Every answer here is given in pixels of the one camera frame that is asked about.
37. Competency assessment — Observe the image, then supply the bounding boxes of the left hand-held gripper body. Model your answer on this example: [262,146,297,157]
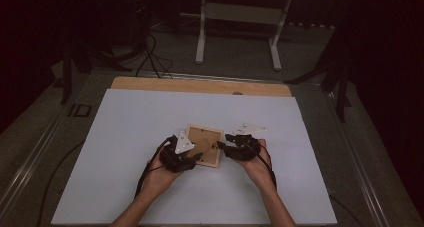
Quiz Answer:
[159,130,198,174]

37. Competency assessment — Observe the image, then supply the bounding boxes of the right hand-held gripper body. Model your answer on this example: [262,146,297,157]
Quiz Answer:
[223,122,268,162]

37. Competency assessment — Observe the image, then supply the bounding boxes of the wooden picture frame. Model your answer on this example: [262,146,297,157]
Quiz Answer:
[184,123,225,169]

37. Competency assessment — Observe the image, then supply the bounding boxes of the person's left hand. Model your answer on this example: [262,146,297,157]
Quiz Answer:
[141,153,183,195]

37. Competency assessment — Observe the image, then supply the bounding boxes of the person's right hand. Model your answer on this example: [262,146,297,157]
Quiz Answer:
[238,139,278,191]

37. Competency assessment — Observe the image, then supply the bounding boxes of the white table sheet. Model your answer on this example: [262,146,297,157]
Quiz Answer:
[51,88,338,226]

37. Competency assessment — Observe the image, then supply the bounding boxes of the black rectangular floor box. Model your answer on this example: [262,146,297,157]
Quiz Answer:
[68,103,93,119]

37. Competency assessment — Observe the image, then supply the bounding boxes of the black tripod stand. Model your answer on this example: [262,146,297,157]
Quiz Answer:
[284,53,353,123]

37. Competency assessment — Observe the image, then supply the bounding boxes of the pale power strip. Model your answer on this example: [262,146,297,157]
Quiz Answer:
[288,21,336,30]

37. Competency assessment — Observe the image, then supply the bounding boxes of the dark curtain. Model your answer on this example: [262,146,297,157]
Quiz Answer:
[349,0,424,218]
[0,0,68,133]

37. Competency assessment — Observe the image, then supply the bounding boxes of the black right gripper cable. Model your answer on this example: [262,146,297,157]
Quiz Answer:
[246,141,278,190]

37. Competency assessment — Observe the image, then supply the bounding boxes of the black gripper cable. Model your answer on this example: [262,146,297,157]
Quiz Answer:
[246,141,278,190]
[134,135,178,199]

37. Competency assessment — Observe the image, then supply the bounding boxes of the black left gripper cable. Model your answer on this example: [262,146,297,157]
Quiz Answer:
[134,135,178,199]

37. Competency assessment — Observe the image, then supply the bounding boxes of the white metal desk frame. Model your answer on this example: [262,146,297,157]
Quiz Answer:
[194,0,294,71]

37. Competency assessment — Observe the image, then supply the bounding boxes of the bundle of black floor cables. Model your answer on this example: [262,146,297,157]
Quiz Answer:
[134,33,174,80]

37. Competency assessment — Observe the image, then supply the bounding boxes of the black floor cable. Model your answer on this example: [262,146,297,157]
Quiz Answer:
[329,195,364,227]
[36,140,86,227]

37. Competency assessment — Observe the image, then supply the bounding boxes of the metal floor rail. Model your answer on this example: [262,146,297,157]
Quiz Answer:
[324,90,391,227]
[0,110,69,215]

